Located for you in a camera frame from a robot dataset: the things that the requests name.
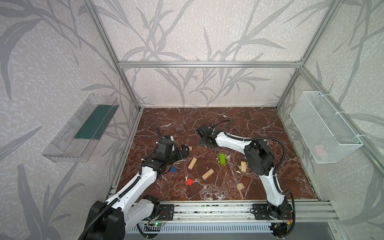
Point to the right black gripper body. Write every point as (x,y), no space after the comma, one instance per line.
(202,139)

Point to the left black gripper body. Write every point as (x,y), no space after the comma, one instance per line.
(182,150)

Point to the green block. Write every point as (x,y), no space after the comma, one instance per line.
(222,159)

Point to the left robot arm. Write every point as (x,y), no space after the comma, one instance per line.
(110,220)

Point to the red block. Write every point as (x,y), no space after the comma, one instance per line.
(190,182)

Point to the small wood cube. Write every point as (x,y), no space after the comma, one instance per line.
(240,186)

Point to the pink object in basket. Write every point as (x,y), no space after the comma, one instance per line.
(320,151)

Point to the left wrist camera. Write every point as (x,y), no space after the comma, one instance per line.
(168,137)

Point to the clear plastic wall bin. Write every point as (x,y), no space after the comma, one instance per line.
(80,136)

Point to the aluminium cage frame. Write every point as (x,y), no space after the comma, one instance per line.
(299,65)

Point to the white wire basket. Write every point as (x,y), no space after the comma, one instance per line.
(321,124)

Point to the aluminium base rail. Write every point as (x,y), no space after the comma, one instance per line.
(242,212)

